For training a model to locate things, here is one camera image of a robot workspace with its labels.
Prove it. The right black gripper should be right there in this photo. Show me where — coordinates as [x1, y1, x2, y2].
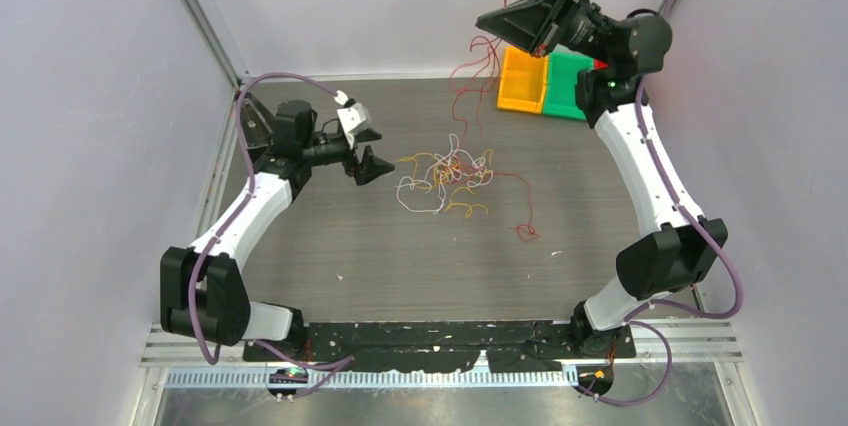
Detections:
[477, 0, 618, 67]

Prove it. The yellow wire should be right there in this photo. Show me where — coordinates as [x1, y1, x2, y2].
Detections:
[397, 149, 496, 221]

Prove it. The white wire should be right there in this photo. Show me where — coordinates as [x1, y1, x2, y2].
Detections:
[395, 134, 495, 216]

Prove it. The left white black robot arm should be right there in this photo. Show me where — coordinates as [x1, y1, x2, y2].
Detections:
[160, 99, 394, 360]

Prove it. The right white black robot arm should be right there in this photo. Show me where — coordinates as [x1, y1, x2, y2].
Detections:
[475, 0, 728, 357]

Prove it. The yellow plastic bin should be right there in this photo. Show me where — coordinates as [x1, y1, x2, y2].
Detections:
[496, 46, 548, 114]

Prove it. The green plastic bin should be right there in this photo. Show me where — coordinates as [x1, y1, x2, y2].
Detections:
[542, 51, 594, 121]

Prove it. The black wedge stand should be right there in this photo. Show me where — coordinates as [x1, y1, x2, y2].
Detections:
[240, 93, 274, 164]

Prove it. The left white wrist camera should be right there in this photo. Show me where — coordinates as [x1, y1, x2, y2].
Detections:
[334, 90, 372, 150]

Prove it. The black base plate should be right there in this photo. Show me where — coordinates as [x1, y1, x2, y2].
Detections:
[269, 320, 636, 373]

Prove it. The aluminium frame rail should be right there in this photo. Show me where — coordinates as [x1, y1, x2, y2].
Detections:
[140, 318, 744, 367]

